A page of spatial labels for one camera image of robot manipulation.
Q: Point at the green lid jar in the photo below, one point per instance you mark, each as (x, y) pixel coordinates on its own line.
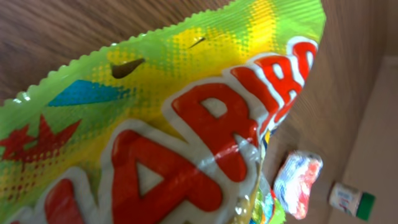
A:
(352, 201)

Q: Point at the small red white packet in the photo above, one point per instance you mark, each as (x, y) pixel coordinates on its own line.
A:
(294, 181)

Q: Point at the green Haribo gummy bag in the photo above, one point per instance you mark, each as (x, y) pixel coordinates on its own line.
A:
(170, 126)

